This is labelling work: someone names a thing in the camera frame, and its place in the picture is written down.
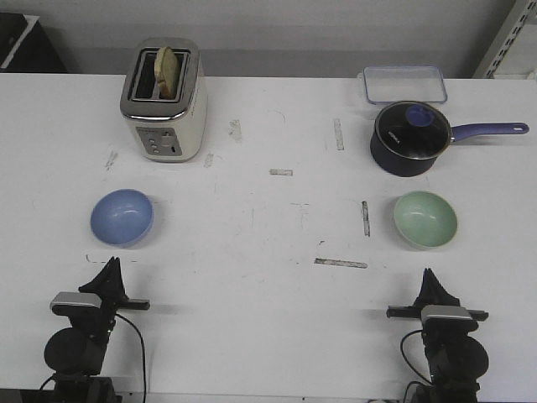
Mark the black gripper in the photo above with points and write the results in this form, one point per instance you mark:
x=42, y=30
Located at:
x=108, y=285
x=432, y=291

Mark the blue bowl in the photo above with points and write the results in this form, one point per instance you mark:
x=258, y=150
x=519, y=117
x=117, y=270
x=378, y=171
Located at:
x=122, y=217

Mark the green bowl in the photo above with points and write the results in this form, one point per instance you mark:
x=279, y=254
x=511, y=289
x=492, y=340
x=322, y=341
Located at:
x=424, y=219

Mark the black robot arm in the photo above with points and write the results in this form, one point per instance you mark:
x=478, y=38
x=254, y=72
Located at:
x=76, y=353
x=455, y=360

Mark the dark blue saucepan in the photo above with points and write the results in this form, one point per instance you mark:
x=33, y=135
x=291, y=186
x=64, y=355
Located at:
x=404, y=167

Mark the glass pot lid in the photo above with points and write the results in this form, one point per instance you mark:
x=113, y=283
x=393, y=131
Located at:
x=413, y=130

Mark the white chrome toaster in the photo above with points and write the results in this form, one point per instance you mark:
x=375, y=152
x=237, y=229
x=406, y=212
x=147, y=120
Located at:
x=167, y=130

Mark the clear plastic food container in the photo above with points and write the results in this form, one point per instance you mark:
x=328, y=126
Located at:
x=385, y=84

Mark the toast slice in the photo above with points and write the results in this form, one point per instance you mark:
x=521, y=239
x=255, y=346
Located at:
x=166, y=74

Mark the black box in corner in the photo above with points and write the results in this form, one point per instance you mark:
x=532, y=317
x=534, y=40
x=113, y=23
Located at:
x=26, y=48

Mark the white metal shelf upright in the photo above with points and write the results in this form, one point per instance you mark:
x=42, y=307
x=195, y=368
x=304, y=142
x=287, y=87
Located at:
x=512, y=53

